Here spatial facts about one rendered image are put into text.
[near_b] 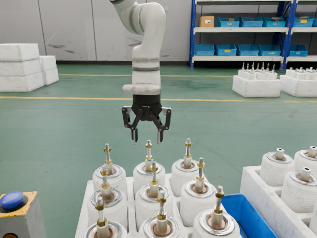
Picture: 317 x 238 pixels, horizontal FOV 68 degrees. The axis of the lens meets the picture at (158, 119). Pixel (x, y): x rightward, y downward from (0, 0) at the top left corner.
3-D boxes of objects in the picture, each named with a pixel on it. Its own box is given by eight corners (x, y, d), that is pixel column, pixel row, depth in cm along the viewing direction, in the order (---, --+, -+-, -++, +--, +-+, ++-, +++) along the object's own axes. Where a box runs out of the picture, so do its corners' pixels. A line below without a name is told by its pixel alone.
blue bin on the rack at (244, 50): (232, 54, 511) (234, 44, 504) (250, 54, 509) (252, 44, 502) (239, 56, 464) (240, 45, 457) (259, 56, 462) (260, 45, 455)
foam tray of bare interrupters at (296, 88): (330, 97, 258) (334, 80, 252) (294, 97, 258) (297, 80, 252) (309, 89, 295) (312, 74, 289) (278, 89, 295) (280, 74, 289)
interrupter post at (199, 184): (192, 188, 62) (193, 177, 61) (200, 186, 63) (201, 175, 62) (197, 193, 60) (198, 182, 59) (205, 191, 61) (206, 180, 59)
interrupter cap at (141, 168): (134, 165, 73) (134, 163, 73) (158, 161, 75) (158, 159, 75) (138, 178, 66) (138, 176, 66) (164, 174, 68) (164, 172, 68)
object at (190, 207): (172, 235, 69) (174, 183, 63) (200, 225, 73) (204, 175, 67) (189, 262, 61) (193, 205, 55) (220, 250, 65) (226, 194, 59)
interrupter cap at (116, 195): (121, 187, 62) (121, 185, 62) (122, 207, 55) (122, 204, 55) (92, 191, 61) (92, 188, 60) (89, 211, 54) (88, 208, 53)
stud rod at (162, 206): (158, 223, 48) (158, 191, 45) (161, 220, 48) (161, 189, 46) (162, 225, 47) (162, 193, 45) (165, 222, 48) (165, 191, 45)
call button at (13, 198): (20, 211, 45) (18, 202, 44) (-3, 213, 44) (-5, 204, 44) (28, 198, 48) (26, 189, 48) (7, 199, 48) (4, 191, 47)
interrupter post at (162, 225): (165, 224, 50) (165, 211, 49) (169, 233, 48) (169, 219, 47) (154, 226, 49) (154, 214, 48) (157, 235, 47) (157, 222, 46)
